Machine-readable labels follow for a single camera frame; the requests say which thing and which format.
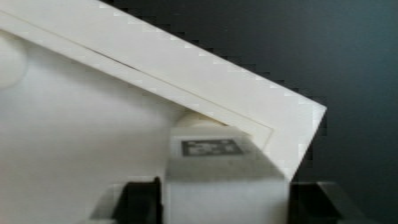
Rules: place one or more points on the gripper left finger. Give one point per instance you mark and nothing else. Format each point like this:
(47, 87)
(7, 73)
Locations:
(139, 209)

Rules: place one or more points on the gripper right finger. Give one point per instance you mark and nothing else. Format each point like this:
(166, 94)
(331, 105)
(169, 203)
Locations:
(320, 205)

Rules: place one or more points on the white table leg with tag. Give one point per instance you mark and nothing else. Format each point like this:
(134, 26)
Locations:
(224, 187)

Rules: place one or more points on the white square tabletop tray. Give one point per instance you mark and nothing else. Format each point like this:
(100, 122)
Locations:
(84, 135)

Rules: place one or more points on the white right fence wall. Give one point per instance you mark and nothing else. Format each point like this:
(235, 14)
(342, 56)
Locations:
(111, 41)

